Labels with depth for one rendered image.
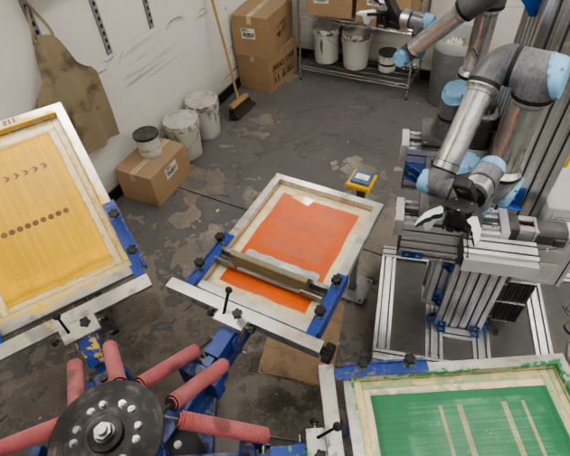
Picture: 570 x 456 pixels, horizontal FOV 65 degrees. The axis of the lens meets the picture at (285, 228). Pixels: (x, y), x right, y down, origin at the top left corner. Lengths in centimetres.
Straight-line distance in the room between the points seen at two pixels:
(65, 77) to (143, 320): 168
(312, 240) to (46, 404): 185
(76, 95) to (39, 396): 193
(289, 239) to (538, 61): 120
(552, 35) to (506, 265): 78
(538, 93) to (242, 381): 209
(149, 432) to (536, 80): 140
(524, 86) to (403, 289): 168
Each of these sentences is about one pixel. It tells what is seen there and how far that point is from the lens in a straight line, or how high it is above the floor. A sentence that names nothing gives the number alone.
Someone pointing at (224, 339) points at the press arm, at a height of 104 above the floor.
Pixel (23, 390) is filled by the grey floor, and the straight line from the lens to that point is 322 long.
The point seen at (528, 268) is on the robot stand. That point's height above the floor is 116.
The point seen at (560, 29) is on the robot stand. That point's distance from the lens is 167.
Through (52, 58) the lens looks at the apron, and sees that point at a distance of 337.
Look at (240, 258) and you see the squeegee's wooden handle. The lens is 190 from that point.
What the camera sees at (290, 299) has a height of 95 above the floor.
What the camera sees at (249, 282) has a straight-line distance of 194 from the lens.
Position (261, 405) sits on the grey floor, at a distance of 270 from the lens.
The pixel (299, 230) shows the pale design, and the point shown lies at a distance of 211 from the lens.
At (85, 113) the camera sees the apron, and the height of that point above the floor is 84.
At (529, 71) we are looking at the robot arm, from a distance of 146.
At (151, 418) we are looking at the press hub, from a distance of 134.
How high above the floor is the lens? 250
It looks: 46 degrees down
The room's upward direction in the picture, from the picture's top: 4 degrees counter-clockwise
